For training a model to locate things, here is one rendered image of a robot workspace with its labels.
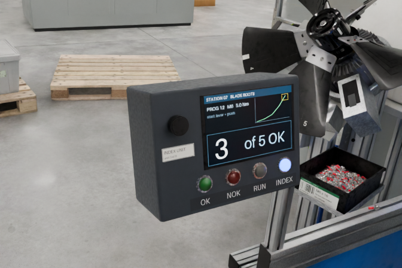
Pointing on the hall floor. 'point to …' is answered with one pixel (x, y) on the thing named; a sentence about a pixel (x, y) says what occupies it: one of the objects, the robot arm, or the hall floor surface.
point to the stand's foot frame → (244, 258)
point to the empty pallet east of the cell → (109, 74)
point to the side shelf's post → (390, 163)
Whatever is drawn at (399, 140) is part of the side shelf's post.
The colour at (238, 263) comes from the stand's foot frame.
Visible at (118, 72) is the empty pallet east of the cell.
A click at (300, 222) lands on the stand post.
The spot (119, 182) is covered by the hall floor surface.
